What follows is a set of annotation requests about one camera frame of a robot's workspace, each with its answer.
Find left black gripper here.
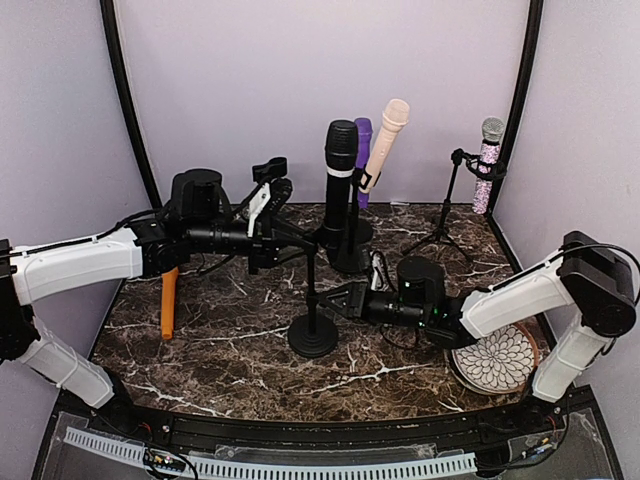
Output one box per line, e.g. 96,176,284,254
188,217,315,276

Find black stand of beige microphone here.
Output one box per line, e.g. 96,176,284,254
330,173,369,274

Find black microphone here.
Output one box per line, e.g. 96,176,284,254
319,119,359,261

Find orange microphone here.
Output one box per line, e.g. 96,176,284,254
160,268,179,340

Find beige pink microphone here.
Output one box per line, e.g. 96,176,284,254
359,98,410,194

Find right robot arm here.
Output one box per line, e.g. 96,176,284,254
316,231,639,434

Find black stand of purple microphone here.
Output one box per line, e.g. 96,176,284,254
344,215,373,245

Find purple microphone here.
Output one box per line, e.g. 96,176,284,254
354,117,373,209

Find black tripod mic stand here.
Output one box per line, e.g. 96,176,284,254
401,148,507,263

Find glitter silver microphone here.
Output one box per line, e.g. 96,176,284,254
472,117,505,215

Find flower pattern plate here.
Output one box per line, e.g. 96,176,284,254
450,324,540,395

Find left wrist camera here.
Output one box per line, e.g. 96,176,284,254
247,178,293,238

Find black front rail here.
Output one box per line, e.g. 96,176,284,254
91,397,567,452

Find white cable duct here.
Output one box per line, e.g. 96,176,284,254
63,426,477,480

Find left black frame post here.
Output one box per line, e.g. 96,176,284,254
99,0,162,208

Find black frame post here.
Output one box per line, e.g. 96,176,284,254
492,0,545,216
99,0,162,208

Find right black frame post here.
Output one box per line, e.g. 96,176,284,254
492,0,545,216

